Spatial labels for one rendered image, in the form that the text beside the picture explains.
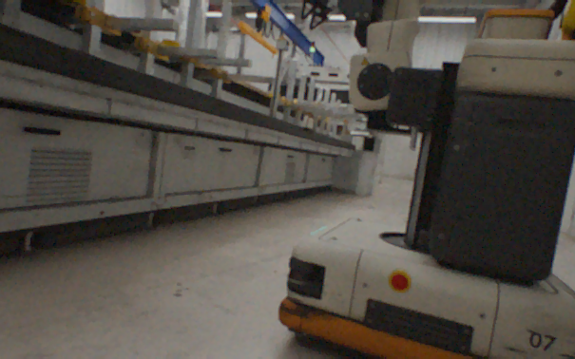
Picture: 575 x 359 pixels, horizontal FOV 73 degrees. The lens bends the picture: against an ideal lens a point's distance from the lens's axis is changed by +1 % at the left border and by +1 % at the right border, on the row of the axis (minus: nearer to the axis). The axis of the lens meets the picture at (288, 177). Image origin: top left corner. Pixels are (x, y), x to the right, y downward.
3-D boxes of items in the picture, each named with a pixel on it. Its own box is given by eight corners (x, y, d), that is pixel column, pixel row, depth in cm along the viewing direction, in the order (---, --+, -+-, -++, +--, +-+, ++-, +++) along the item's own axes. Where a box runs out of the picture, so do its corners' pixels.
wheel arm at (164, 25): (179, 35, 117) (181, 21, 116) (172, 31, 113) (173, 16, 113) (71, 29, 131) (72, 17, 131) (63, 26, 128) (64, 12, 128)
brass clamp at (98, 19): (122, 36, 128) (124, 20, 128) (87, 21, 115) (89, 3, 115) (107, 35, 130) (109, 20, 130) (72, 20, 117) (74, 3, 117)
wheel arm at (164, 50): (220, 62, 140) (221, 50, 140) (216, 59, 137) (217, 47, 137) (125, 55, 155) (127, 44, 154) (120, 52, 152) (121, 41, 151)
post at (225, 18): (220, 101, 193) (232, 3, 189) (216, 100, 190) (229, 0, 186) (213, 101, 194) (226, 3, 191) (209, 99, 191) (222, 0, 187)
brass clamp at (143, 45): (169, 61, 152) (171, 47, 151) (145, 50, 139) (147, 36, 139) (157, 60, 154) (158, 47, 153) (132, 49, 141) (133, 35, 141)
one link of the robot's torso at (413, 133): (431, 153, 121) (445, 74, 120) (431, 148, 95) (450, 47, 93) (348, 141, 130) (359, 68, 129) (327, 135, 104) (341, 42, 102)
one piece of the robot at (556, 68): (501, 278, 132) (549, 31, 126) (547, 348, 81) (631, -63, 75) (401, 255, 144) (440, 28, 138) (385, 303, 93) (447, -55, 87)
